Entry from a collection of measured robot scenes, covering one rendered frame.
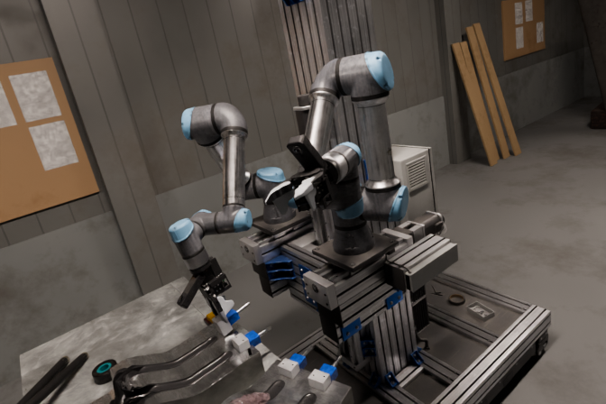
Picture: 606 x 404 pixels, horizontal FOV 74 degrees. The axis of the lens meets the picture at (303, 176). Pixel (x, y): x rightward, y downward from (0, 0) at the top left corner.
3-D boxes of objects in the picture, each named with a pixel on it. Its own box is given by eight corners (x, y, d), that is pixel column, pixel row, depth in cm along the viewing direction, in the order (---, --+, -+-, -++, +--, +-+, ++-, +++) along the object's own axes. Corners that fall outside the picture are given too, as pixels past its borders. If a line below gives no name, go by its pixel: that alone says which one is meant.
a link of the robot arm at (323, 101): (307, 56, 128) (276, 201, 111) (338, 50, 122) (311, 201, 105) (322, 77, 137) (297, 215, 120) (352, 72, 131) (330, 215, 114)
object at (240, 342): (269, 330, 135) (265, 316, 134) (277, 337, 131) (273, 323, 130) (234, 352, 128) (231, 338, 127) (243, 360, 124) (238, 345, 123)
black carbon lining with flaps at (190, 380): (215, 339, 136) (208, 315, 133) (237, 362, 123) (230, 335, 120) (108, 403, 117) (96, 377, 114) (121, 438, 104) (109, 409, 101)
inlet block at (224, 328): (249, 307, 143) (243, 295, 142) (255, 311, 139) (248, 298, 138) (218, 332, 136) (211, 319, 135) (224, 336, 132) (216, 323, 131)
